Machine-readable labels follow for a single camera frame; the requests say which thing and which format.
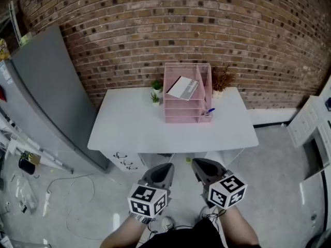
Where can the white power strip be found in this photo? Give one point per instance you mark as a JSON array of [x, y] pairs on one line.
[[48, 195]]

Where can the white desk with drawers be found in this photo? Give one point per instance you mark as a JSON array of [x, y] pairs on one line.
[[144, 130]]

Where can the person's white shoe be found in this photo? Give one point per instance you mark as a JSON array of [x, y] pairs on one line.
[[168, 223], [207, 213]]

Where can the black bucket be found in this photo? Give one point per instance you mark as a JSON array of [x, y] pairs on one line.
[[26, 165]]

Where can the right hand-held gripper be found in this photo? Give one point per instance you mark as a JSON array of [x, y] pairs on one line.
[[227, 192]]

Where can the silver wristwatch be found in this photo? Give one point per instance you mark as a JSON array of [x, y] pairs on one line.
[[141, 218]]

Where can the person's white left shoe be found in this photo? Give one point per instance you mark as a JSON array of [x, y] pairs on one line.
[[168, 223]]

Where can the grey white booklet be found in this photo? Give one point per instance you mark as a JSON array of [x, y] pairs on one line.
[[181, 88]]

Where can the red fridge magnet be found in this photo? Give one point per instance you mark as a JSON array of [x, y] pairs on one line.
[[2, 93]]

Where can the person's white right shoe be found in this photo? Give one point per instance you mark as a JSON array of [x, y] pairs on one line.
[[207, 213]]

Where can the grey refrigerator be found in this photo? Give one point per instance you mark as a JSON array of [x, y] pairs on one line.
[[51, 99]]

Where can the blue pen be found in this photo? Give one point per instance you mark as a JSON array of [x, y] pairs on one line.
[[210, 111]]

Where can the white drawer cabinet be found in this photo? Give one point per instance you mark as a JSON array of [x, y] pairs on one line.
[[310, 123]]

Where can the person's black clothing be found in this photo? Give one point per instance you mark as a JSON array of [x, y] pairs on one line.
[[186, 238]]

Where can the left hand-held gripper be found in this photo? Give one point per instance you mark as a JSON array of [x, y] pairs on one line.
[[144, 201]]

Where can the green leafy potted plant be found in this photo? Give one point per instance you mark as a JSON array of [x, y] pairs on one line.
[[157, 84]]

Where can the person's left forearm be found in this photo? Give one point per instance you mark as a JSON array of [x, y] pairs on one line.
[[124, 234]]

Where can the dried brown potted plant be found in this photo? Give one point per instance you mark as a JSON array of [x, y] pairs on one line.
[[221, 80]]

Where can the white metal shelving unit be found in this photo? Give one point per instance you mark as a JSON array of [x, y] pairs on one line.
[[15, 22]]

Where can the clear plastic bag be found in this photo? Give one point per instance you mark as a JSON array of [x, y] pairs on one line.
[[24, 195]]

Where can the person's right forearm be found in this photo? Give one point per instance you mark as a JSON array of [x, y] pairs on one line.
[[240, 229]]

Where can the small green box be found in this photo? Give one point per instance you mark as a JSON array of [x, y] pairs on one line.
[[27, 39]]

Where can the pink mesh desk organizer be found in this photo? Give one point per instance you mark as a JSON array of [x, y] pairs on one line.
[[181, 110]]

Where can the yellow drink bottle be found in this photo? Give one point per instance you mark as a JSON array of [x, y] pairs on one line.
[[3, 49]]

